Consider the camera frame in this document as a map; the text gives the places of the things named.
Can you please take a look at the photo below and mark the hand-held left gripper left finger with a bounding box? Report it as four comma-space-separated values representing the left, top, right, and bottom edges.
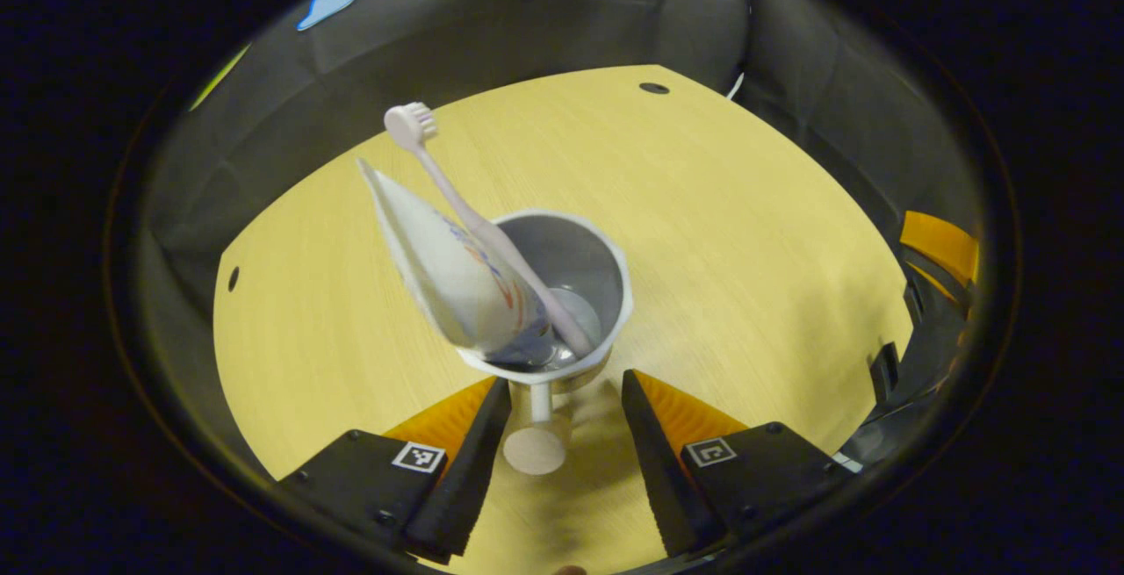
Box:
277, 376, 513, 563

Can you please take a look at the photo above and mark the light wooden desktop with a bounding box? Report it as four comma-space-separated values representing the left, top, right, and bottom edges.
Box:
213, 64, 914, 575

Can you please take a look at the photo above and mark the pale pink toothbrush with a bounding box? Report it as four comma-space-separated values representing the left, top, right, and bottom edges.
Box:
384, 102, 596, 356

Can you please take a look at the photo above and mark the white toothpaste tube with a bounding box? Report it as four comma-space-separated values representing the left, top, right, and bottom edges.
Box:
356, 158, 550, 361

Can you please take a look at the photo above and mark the white cup with wooden handle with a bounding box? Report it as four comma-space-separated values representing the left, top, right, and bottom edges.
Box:
457, 209, 633, 477

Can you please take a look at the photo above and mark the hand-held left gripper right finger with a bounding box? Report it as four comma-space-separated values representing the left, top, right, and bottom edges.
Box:
621, 370, 848, 558

